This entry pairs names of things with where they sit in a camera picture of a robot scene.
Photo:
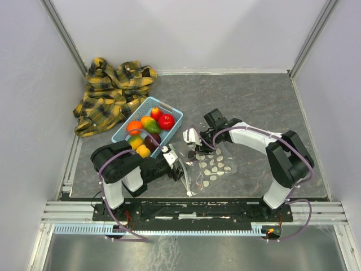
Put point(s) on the orange fake orange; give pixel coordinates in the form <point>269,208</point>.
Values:
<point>134,128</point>

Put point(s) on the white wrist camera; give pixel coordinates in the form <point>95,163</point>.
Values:
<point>191,137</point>
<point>169,155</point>

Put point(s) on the yellow orange fake fruit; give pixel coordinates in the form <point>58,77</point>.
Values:
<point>143,151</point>

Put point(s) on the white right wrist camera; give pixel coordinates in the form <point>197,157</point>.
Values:
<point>191,137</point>

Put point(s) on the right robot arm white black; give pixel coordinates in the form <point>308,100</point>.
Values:
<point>290,162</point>

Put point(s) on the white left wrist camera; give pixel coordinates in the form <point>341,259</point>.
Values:
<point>169,155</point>

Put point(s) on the clear polka dot zip bag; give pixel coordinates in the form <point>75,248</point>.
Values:
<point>205,169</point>

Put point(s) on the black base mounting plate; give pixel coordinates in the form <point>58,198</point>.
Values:
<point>193,213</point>

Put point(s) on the light blue plastic basket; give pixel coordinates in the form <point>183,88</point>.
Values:
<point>143,115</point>

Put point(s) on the yellow plaid shirt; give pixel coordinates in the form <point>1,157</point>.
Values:
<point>111,95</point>

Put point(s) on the red fake apple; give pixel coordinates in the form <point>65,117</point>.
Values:
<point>166,122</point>

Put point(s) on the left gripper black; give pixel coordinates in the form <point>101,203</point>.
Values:
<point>177,175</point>

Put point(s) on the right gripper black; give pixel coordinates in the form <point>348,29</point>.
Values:
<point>203,148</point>

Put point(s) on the green orange fake mango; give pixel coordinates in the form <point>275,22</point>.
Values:
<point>150,125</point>

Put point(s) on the aluminium frame rail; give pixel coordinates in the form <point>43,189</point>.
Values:
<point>64,34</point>

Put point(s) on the dark purple fake fruit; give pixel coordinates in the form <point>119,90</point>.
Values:
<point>149,141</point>

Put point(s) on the small green fake fruit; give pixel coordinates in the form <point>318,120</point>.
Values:
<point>135,141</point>

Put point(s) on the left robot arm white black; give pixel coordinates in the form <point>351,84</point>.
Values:
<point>119,166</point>

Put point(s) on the dark purple fake plum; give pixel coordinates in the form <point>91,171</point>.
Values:
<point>191,154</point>

